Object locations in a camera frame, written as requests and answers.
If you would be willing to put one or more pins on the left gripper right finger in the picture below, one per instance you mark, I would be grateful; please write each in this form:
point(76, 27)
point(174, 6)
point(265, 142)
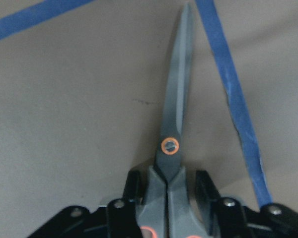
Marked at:
point(223, 217)

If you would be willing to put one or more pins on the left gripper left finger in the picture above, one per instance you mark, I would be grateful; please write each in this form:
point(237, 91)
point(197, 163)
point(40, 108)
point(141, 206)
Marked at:
point(121, 212)

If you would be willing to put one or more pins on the grey orange scissors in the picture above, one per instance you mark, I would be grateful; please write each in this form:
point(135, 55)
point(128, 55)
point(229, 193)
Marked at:
point(166, 211)

